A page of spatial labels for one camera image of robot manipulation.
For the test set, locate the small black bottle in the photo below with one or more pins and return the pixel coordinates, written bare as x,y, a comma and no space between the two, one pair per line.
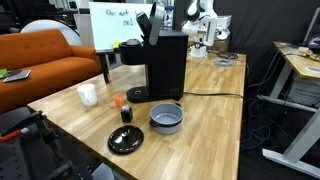
126,113

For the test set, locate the grey tape roll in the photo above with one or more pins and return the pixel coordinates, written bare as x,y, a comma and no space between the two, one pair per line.
223,62

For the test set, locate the white whiteboard sign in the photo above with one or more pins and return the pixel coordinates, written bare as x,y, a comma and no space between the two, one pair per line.
115,21

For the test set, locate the white mug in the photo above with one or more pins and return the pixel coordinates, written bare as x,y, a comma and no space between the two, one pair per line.
87,94

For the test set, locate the black coffee maker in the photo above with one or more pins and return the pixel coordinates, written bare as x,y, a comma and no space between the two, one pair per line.
163,53

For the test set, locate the grey tablet on sofa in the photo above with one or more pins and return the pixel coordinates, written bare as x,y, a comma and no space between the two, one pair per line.
17,76

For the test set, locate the white round chair back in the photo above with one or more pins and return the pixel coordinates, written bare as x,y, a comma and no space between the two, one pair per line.
72,36

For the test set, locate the side desk with white legs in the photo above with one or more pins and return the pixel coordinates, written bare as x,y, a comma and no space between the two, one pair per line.
306,68

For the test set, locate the orange sofa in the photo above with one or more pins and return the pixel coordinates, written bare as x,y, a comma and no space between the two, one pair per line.
53,63

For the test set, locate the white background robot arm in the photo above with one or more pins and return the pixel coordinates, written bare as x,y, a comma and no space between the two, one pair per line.
204,26

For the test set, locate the black pot lid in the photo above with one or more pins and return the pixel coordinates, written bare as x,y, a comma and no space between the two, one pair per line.
125,139

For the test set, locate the grey cooking pot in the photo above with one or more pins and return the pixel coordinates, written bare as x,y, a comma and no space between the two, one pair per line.
166,118

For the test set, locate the small orange cup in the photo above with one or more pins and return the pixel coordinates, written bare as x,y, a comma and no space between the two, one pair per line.
118,99

